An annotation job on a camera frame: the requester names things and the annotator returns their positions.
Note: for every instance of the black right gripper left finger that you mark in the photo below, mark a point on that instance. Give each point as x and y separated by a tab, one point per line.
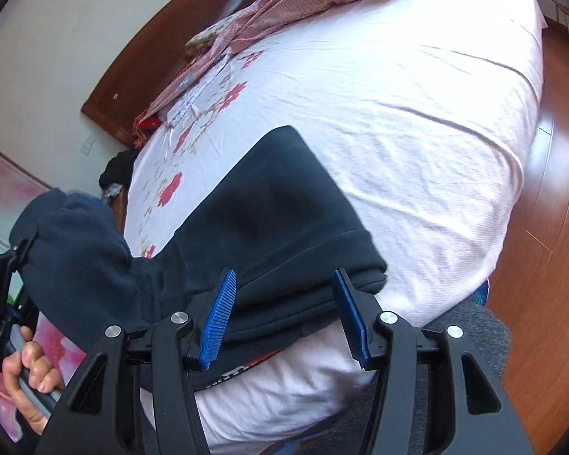
100	410

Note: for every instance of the dark wooden headboard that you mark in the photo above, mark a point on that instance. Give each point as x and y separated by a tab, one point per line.
149	63

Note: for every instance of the grey trousered leg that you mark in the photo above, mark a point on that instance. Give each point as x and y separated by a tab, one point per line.
344	432

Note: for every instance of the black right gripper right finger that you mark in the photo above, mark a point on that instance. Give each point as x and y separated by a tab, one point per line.
468	410

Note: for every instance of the white floral bed sheet mattress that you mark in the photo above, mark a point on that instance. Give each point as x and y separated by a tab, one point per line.
422	111

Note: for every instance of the black clothes pile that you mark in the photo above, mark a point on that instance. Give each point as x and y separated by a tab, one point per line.
118	173

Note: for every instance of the white wall switch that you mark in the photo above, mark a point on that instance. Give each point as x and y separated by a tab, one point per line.
88	145

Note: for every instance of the person's left hand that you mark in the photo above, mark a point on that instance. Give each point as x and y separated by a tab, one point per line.
41	376

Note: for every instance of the red pillow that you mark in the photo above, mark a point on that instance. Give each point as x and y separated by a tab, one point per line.
149	124

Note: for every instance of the dark navy pants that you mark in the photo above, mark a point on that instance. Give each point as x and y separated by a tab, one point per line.
277	219

